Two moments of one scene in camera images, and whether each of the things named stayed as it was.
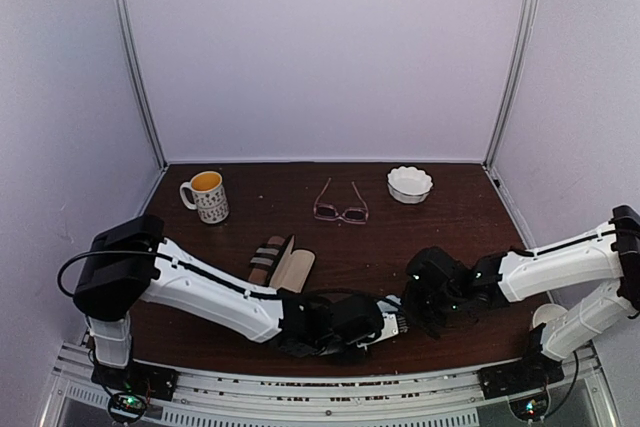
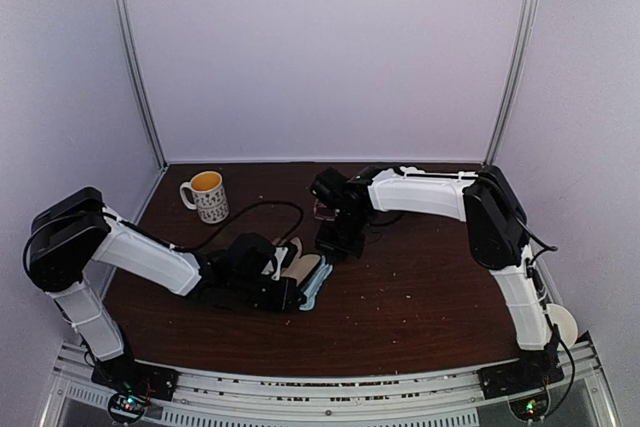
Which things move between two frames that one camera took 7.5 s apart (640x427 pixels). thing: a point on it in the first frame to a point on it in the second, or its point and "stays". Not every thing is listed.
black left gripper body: x=327 y=349 to x=270 y=300
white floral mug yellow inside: x=210 y=197 stays
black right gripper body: x=431 y=309 to x=343 y=236
